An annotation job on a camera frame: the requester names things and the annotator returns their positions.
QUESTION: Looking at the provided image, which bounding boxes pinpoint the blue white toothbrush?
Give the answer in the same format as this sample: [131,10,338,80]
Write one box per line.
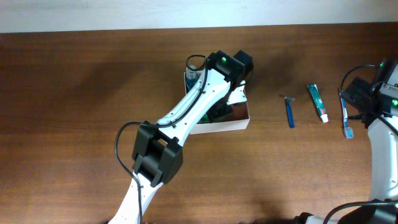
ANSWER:
[340,98,354,139]

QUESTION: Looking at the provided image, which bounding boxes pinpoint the blue mouthwash bottle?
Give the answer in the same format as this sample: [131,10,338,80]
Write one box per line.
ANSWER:
[185,65,198,93]

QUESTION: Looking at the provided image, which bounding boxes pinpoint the white cardboard box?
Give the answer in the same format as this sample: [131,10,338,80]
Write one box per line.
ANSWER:
[186,70,250,134]

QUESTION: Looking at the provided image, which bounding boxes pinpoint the green toothpaste tube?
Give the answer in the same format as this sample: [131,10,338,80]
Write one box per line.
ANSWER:
[307,84,328,123]

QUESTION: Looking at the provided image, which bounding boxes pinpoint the blue disposable razor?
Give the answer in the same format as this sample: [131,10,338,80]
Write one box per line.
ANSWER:
[283,96,295,129]

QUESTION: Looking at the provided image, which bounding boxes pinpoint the green white soap box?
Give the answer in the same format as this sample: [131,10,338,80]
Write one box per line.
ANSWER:
[198,114,211,124]

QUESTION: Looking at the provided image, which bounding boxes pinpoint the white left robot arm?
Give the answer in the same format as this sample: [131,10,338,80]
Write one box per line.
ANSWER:
[110,50,254,223]

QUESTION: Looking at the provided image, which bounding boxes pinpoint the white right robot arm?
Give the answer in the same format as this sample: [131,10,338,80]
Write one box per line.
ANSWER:
[292,58,397,224]

